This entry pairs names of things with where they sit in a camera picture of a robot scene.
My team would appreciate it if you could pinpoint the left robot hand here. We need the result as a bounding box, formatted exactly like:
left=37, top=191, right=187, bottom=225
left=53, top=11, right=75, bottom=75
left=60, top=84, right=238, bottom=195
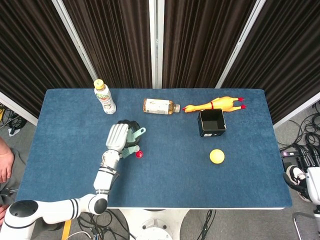
left=105, top=119, right=143, bottom=154

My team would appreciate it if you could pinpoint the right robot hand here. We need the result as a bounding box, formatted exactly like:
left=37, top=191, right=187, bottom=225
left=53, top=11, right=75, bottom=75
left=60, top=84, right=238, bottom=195
left=283, top=143, right=320, bottom=204

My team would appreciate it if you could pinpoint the green white brush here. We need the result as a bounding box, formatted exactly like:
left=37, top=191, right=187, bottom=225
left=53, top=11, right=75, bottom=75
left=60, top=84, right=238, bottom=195
left=119, top=127, right=147, bottom=160

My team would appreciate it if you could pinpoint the yellow-capped drink bottle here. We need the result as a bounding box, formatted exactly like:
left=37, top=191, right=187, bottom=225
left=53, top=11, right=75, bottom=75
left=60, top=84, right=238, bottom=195
left=93, top=78, right=117, bottom=115

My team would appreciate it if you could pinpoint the amber tea bottle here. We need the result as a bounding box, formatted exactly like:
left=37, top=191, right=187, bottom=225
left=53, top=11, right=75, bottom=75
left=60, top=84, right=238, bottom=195
left=142, top=98, right=181, bottom=116

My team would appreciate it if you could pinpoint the black and white shoe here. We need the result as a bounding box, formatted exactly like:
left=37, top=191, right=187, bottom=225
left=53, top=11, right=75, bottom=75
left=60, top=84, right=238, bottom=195
left=286, top=164, right=311, bottom=202

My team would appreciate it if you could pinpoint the black power strip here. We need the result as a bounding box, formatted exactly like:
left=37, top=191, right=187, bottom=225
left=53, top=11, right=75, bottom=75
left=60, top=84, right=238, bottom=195
left=279, top=147, right=305, bottom=173

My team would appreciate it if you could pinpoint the grey metal chair leg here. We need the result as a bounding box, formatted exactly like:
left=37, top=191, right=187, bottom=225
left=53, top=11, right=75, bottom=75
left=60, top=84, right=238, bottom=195
left=292, top=211, right=316, bottom=240

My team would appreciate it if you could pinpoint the blue felt table mat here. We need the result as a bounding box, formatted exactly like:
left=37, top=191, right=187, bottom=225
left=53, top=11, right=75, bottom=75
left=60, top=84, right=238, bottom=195
left=16, top=87, right=293, bottom=209

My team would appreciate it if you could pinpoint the dark brown curtain panel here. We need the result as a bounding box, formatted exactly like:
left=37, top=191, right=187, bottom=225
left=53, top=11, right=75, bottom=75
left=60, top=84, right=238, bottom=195
left=0, top=0, right=95, bottom=118
left=58, top=0, right=153, bottom=89
left=162, top=0, right=261, bottom=89
left=221, top=0, right=320, bottom=125

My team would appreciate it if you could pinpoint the white table base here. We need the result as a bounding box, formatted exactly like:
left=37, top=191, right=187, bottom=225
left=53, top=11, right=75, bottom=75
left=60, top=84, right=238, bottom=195
left=119, top=208, right=189, bottom=240

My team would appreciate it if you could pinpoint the black open box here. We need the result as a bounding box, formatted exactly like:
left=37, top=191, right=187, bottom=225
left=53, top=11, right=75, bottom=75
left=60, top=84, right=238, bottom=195
left=197, top=108, right=228, bottom=138

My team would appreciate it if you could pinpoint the grey trousers leg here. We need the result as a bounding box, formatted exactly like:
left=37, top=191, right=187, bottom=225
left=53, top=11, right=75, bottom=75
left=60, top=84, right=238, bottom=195
left=0, top=147, right=28, bottom=208

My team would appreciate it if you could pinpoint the yellow ball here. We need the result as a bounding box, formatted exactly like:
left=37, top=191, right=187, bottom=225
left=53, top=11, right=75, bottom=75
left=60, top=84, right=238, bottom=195
left=209, top=148, right=226, bottom=165

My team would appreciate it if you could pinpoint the yellow floor tape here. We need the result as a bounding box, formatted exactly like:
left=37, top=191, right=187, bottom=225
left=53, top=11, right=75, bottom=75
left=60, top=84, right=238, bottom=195
left=61, top=219, right=73, bottom=240

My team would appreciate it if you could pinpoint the yellow rubber chicken toy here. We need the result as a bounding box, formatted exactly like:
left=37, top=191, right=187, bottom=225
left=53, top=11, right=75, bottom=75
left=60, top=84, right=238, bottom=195
left=181, top=96, right=247, bottom=114

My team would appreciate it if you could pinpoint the black floor cable bundle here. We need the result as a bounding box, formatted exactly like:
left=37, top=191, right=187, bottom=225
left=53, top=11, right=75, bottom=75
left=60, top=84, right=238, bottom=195
left=0, top=103, right=28, bottom=137
left=277, top=99, right=320, bottom=151
left=77, top=209, right=137, bottom=240

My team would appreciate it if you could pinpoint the white partition base rail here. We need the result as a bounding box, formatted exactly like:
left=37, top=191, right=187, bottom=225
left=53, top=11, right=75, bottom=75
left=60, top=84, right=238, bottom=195
left=0, top=91, right=39, bottom=126
left=273, top=92, right=320, bottom=130

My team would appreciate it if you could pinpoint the white partition frame post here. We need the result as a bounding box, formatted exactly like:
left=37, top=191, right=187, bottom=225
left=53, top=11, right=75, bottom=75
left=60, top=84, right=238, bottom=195
left=215, top=0, right=267, bottom=89
left=51, top=0, right=99, bottom=89
left=148, top=0, right=166, bottom=89

